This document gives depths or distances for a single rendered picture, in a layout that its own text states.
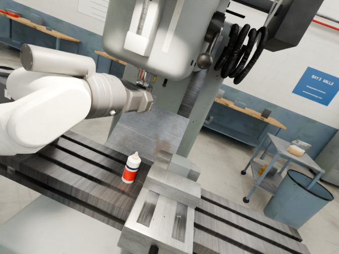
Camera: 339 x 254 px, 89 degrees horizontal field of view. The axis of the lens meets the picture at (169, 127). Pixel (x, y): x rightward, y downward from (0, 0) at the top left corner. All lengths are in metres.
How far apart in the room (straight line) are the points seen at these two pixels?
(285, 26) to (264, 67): 4.16
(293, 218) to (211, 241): 2.09
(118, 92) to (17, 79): 0.15
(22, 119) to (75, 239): 0.38
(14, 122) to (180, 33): 0.29
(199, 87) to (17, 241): 0.76
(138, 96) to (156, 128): 0.46
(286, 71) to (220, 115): 1.76
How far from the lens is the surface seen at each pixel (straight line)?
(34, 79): 0.32
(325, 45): 5.32
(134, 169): 0.55
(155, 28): 0.36
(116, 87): 0.36
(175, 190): 0.47
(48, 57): 0.30
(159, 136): 0.84
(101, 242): 0.56
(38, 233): 0.58
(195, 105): 0.84
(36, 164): 0.63
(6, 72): 0.68
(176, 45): 0.37
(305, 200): 2.47
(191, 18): 0.37
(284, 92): 5.06
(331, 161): 5.43
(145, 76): 0.45
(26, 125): 0.26
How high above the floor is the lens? 1.36
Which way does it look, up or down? 21 degrees down
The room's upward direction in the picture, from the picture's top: 22 degrees clockwise
